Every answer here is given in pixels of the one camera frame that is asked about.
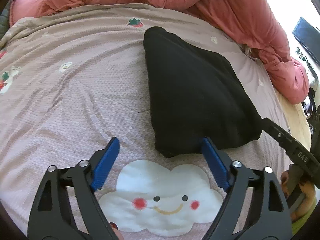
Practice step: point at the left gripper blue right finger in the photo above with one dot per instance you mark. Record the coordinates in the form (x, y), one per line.
(218, 163)

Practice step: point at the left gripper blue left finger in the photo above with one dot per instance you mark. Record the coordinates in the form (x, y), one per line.
(101, 163)

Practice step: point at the black printed t-shirt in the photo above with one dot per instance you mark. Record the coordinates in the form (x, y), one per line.
(195, 94)

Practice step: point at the person's right hand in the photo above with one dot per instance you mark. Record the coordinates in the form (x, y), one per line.
(299, 192)

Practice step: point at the person's left hand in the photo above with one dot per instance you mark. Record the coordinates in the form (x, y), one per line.
(116, 231)

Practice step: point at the yellow mattress sheet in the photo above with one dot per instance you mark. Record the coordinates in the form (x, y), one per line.
(297, 122)

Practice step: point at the mauve cartoon print bedsheet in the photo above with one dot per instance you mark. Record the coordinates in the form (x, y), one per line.
(72, 81)

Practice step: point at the black monitor screen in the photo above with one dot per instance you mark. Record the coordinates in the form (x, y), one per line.
(309, 38)

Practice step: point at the pink quilted comforter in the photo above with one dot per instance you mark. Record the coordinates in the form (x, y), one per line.
(249, 22)

